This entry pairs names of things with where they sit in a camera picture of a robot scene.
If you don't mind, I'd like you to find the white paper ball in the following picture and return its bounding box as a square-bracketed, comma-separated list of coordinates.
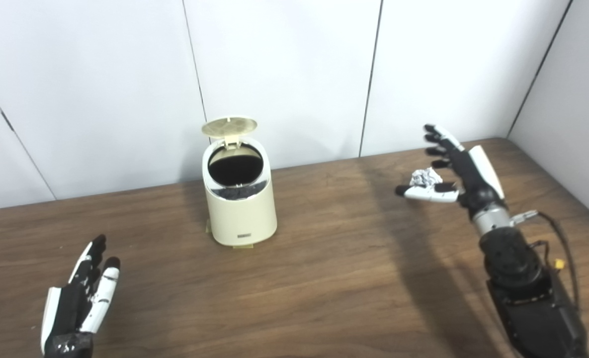
[410, 168, 444, 188]

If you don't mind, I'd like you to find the cream-colored cylindrical bin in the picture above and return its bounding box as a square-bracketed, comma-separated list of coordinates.
[202, 138, 278, 247]

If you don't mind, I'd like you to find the cream round bin lid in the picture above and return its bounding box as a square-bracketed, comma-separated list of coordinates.
[201, 116, 258, 150]

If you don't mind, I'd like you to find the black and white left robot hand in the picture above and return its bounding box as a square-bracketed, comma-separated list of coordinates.
[41, 235, 121, 358]

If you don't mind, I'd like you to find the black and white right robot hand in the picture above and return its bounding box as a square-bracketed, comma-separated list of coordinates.
[395, 124, 506, 219]

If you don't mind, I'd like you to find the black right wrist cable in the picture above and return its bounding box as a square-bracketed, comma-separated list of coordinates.
[510, 210, 581, 319]

